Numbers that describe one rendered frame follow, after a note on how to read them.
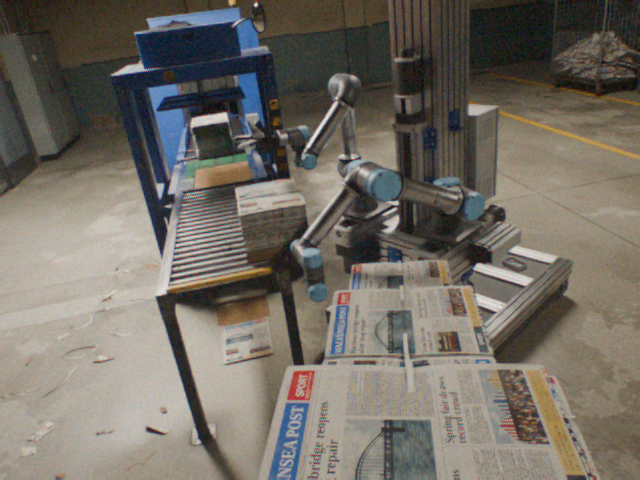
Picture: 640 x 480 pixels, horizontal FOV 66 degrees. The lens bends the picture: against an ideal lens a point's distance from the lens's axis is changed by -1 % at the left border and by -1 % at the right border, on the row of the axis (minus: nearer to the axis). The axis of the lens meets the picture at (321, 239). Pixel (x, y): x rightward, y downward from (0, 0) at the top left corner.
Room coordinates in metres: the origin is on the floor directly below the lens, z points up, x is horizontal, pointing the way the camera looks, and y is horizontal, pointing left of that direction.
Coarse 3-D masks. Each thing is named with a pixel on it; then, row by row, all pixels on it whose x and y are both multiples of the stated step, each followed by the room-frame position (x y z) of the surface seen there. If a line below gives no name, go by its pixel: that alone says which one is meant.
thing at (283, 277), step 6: (258, 180) 3.09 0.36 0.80; (276, 258) 1.95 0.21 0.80; (282, 258) 1.94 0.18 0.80; (276, 264) 1.89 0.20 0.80; (282, 264) 1.88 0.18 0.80; (282, 270) 1.83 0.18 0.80; (288, 270) 1.83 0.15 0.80; (282, 276) 1.83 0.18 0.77; (288, 276) 1.83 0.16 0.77; (282, 282) 1.83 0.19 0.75; (288, 282) 1.83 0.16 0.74; (282, 288) 1.82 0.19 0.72; (288, 288) 1.83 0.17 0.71; (282, 294) 1.82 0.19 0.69; (288, 294) 1.83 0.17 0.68
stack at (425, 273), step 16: (352, 272) 1.69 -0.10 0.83; (368, 272) 1.67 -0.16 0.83; (384, 272) 1.66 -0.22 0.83; (400, 272) 1.64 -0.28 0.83; (416, 272) 1.63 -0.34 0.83; (432, 272) 1.61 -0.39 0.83; (448, 272) 1.59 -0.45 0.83; (352, 288) 1.57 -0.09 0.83; (368, 288) 1.56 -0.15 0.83; (384, 288) 1.54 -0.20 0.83
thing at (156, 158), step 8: (136, 96) 3.65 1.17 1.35; (144, 96) 3.66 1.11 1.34; (136, 104) 3.65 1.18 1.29; (144, 104) 3.66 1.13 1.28; (144, 112) 3.66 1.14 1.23; (144, 120) 3.65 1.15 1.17; (152, 120) 3.70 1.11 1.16; (144, 128) 3.65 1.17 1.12; (152, 128) 3.66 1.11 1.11; (152, 136) 3.66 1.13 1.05; (152, 144) 3.66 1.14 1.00; (152, 152) 3.65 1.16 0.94; (160, 152) 3.69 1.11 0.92; (152, 160) 3.65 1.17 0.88; (160, 160) 3.66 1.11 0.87; (160, 168) 3.66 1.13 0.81; (160, 176) 3.66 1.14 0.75; (168, 184) 3.69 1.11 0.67; (168, 200) 3.66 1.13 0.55; (168, 224) 3.65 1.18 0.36
